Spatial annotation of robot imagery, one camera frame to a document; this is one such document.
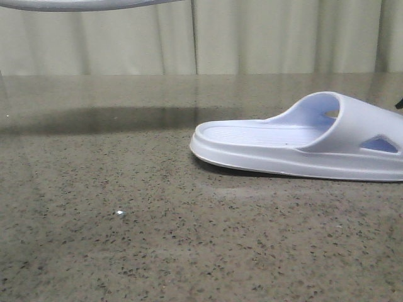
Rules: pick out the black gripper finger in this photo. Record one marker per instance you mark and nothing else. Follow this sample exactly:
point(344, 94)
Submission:
point(399, 105)

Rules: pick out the light blue slipper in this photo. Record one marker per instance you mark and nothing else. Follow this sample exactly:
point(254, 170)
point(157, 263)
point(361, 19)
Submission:
point(323, 135)
point(76, 5)

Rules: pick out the beige pleated curtain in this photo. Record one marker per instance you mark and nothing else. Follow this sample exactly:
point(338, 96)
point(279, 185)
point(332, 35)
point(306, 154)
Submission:
point(206, 37)

